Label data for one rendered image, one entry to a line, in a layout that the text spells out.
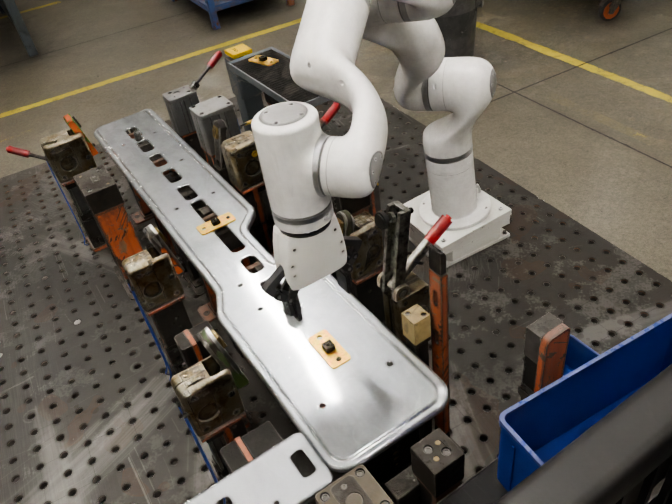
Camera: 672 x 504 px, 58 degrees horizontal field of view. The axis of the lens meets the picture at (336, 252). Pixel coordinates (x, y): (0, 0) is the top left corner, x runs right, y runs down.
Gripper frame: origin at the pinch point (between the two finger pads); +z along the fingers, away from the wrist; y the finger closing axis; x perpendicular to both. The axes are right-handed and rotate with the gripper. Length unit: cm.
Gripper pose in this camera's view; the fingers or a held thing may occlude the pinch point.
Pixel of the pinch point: (320, 297)
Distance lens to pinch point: 94.8
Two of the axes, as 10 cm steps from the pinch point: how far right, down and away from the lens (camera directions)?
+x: 5.5, 4.8, -6.8
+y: -8.3, 4.3, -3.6
